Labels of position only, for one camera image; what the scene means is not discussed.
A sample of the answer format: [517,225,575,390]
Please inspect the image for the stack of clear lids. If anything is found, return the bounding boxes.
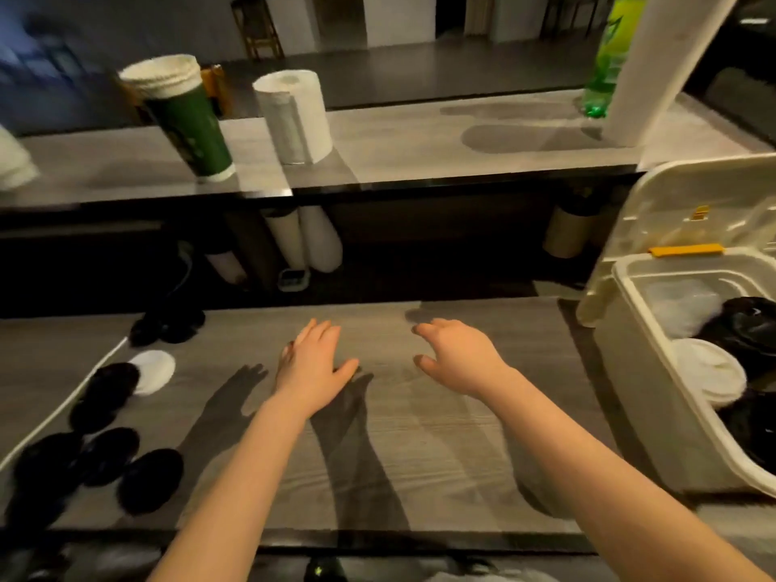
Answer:
[642,278,726,340]

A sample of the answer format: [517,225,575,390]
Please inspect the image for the person's white shirt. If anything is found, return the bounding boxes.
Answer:
[424,569,559,582]

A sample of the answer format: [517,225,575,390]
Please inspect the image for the person's right hand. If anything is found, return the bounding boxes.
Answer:
[411,318,513,401]

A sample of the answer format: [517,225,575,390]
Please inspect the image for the green paper cup stack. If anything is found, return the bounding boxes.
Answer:
[118,53,238,183]

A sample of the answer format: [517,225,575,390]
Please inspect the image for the person's left hand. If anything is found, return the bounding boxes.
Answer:
[272,318,361,422]

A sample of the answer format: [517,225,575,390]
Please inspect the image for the black metal chair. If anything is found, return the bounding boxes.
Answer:
[539,0,593,40]

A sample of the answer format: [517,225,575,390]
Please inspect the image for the grey bar counter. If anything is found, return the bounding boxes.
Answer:
[0,89,771,210]

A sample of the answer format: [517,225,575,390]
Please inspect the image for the green plastic bottle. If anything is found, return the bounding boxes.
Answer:
[579,0,650,119]

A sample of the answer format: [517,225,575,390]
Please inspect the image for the wooden chair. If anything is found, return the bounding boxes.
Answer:
[200,64,234,119]

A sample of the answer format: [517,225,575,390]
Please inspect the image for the white plastic storage bin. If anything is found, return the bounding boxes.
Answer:
[576,152,776,499]

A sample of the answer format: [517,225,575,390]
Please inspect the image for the white ceramic mug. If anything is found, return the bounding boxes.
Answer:
[0,124,40,192]

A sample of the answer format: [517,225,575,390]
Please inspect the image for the person's right forearm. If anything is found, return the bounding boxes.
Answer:
[484,375,771,582]

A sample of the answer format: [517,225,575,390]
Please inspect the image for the tall stack of black lids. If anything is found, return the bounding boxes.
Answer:
[697,296,776,382]

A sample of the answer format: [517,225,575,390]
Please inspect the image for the grey wooden table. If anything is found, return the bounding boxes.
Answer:
[0,296,776,552]

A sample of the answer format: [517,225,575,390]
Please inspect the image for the white power cable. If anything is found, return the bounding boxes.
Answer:
[0,335,132,474]

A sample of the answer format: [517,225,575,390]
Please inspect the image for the stack of white lids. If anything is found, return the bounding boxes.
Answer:
[671,337,749,410]

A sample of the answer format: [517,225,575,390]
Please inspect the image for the black cup lid with plug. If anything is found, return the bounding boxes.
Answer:
[718,387,776,474]

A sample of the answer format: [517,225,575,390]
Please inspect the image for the pile of cup lids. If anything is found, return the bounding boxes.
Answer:
[2,296,207,528]

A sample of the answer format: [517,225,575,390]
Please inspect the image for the white paper towel roll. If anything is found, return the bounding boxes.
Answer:
[252,69,335,167]

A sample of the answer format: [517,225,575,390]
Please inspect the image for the person's left forearm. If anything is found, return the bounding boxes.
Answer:
[148,396,316,582]

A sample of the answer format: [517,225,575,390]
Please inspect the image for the tall white paper cup stack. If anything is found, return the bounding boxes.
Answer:
[600,0,744,148]

